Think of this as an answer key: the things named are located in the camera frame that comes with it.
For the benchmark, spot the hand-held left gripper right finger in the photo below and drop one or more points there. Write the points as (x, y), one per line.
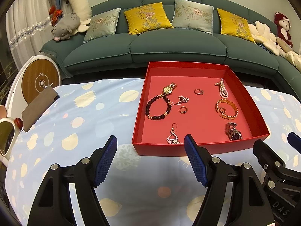
(195, 162)

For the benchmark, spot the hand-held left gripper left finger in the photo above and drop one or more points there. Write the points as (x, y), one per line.
(105, 162)

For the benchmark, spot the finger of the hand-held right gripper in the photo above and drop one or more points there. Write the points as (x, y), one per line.
(294, 140)
(268, 155)

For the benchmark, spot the silver dangle earring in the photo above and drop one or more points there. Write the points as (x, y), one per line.
(173, 136)
(183, 98)

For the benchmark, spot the silver wristwatch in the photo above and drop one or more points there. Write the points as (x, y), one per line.
(234, 134)

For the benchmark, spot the red tray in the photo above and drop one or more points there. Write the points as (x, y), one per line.
(199, 122)

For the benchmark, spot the gold hoop earring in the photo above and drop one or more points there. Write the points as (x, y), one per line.
(185, 110)

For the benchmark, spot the printed planet blanket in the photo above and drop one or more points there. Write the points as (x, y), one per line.
(82, 127)

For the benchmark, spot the gold wristwatch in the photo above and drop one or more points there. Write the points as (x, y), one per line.
(167, 89)

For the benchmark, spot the cream satin blanket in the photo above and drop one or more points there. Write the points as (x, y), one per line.
(294, 58)

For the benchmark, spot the grey-brown case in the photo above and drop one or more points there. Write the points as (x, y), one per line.
(38, 108)

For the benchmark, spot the tan cushion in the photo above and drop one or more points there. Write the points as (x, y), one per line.
(285, 46)

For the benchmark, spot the small red knob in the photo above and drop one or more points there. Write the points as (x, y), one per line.
(18, 122)

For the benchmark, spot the blue patterned cloth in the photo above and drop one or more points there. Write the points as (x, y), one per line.
(261, 46)

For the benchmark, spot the round white wooden-faced device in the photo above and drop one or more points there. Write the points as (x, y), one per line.
(40, 82)

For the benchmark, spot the white framed mirror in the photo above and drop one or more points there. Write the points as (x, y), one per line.
(4, 134)

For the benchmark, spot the white flower cushion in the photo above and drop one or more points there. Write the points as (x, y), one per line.
(263, 35)

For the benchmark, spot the red monkey plush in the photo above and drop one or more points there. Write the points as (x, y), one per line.
(283, 27)

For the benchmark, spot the green sofa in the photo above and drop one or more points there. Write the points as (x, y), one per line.
(176, 49)

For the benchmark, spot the pink round object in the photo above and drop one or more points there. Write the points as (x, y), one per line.
(1, 110)

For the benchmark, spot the yellow embroidered pillow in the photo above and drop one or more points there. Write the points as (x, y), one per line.
(147, 17)
(235, 24)

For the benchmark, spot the dark patterned cabinet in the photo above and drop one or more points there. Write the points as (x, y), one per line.
(7, 75)

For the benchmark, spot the grey-blue embroidered pillow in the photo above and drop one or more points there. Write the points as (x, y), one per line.
(192, 15)
(102, 24)

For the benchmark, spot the grey pig plush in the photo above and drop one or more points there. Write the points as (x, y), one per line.
(65, 27)

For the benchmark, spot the white sheer curtain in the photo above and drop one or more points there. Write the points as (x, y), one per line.
(25, 28)

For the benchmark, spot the red curtain bow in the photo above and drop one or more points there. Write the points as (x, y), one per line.
(55, 14)

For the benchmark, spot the white cow plush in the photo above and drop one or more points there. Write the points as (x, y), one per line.
(78, 2)

